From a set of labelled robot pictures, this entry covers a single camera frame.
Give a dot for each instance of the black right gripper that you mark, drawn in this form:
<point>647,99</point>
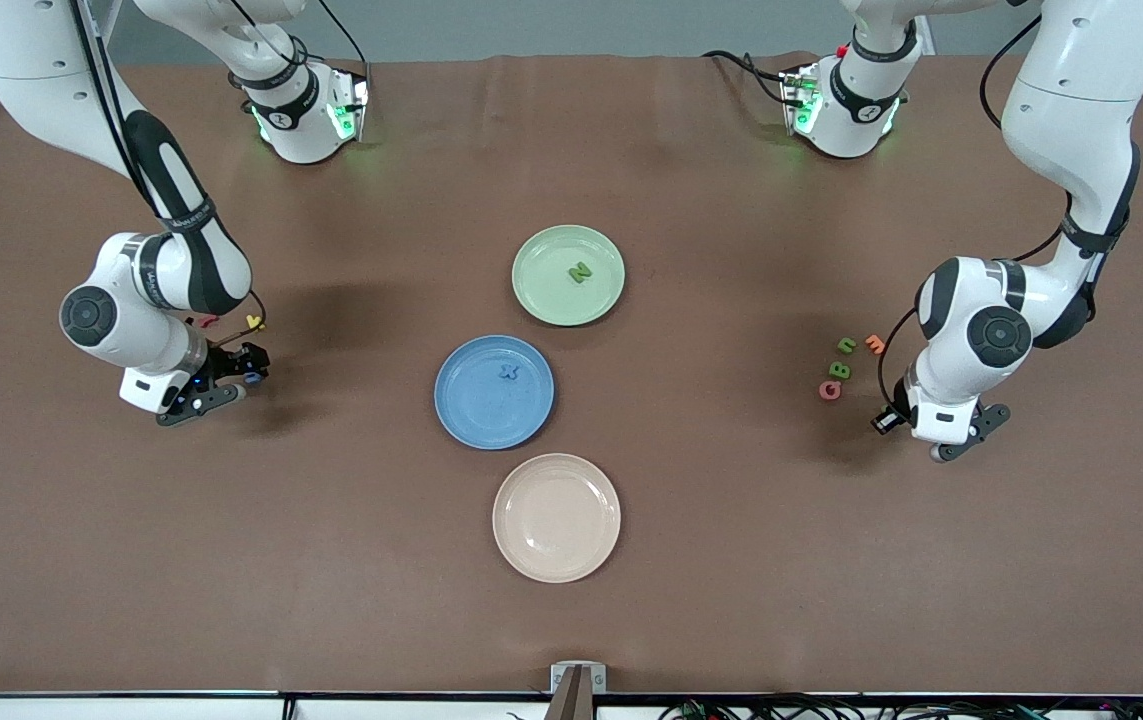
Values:
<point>228,362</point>

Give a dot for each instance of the green foam letter B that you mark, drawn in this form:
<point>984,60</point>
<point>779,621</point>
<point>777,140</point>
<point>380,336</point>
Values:
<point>839,370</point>

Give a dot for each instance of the green foam lowercase n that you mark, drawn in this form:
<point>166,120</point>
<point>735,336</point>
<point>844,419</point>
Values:
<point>846,345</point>

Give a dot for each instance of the blue foam letter x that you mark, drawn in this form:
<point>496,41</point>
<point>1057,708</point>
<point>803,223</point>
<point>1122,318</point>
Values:
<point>508,371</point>

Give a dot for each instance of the green foam capital N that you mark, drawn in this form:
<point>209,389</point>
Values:
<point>581,271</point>

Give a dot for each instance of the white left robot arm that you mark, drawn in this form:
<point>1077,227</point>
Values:
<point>1071,100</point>

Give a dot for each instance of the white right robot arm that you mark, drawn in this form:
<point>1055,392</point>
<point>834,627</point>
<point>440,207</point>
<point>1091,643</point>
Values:
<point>31,60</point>

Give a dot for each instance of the red foam letter r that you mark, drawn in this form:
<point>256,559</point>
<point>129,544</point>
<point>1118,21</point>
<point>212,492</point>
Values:
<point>208,322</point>

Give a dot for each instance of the pink foam letter Q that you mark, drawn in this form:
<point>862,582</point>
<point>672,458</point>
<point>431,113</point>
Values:
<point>830,390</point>

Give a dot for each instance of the orange foam letter m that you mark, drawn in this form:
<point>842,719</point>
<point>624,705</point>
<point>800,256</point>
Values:
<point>875,344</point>

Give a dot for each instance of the brown table cover sheet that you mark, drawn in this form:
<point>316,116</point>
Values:
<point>831,600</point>

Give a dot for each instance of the blue plate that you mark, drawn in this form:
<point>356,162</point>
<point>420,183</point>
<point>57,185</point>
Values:
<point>481,410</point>

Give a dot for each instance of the pale green plate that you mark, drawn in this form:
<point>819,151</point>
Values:
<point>551,295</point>

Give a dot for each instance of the cream plate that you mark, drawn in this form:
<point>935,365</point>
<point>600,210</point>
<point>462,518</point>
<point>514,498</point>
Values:
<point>556,518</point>

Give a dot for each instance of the grey metal mount bracket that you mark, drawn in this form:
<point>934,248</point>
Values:
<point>557,680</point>

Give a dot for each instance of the camera mount post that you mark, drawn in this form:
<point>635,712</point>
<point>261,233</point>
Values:
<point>571,702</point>

